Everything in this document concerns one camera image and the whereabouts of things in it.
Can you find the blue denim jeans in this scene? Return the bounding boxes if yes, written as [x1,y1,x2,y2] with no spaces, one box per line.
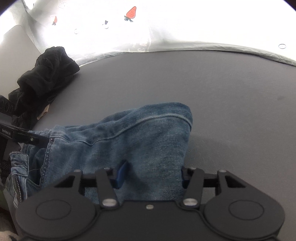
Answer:
[5,102,193,206]

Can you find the tan paper tag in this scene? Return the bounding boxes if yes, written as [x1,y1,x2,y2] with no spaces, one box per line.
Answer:
[37,104,50,121]

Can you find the black crumpled garment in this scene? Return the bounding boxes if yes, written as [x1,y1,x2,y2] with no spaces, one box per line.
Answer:
[8,47,80,130]

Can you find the white board panel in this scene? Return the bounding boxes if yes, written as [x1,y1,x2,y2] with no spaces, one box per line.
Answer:
[0,25,41,97]

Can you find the white printed backdrop sheet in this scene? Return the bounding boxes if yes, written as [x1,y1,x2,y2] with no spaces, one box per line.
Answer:
[23,1,295,64]

